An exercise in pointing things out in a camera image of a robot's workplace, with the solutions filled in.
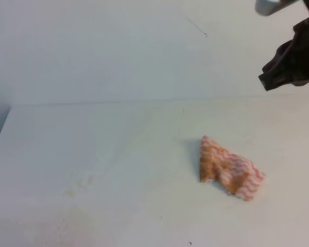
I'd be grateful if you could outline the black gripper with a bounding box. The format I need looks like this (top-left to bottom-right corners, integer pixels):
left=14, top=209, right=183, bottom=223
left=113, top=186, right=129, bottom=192
left=259, top=18, right=309, bottom=91

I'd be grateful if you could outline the pink white striped rag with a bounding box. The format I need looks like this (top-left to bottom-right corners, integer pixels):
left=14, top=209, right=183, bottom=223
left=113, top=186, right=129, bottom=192
left=199, top=136, right=266, bottom=201

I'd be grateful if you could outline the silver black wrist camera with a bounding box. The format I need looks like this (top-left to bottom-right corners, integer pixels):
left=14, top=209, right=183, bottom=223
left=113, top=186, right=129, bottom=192
left=255, top=0, right=298, bottom=16

